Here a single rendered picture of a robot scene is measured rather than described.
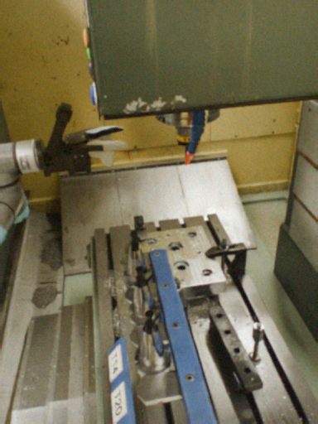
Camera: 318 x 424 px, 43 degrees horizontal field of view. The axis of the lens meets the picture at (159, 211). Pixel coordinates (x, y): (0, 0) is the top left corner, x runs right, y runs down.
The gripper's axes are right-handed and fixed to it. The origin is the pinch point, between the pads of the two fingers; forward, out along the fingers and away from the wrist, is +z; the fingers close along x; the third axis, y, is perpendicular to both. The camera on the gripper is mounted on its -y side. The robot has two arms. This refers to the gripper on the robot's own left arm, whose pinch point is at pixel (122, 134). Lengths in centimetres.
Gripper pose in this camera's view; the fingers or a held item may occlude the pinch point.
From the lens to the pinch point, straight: 98.3
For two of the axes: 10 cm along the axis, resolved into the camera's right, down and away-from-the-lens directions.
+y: 0.8, 8.4, 5.4
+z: 9.8, -1.6, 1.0
